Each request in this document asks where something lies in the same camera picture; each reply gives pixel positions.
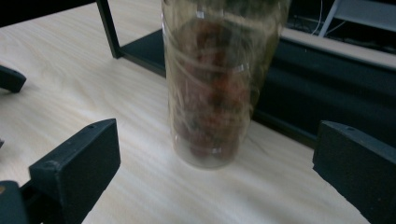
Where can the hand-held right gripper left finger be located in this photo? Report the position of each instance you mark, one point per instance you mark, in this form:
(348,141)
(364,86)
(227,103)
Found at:
(81,161)

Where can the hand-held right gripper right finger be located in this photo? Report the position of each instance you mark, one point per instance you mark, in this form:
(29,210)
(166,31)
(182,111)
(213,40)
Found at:
(364,168)

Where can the black metal shelf rack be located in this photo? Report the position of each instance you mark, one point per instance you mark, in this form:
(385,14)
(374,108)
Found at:
(311,87)

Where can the clear jar of dried fruit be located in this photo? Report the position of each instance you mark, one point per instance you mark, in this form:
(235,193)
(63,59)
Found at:
(214,93)

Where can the grey metal stand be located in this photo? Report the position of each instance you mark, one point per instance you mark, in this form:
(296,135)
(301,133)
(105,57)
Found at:
(364,12)

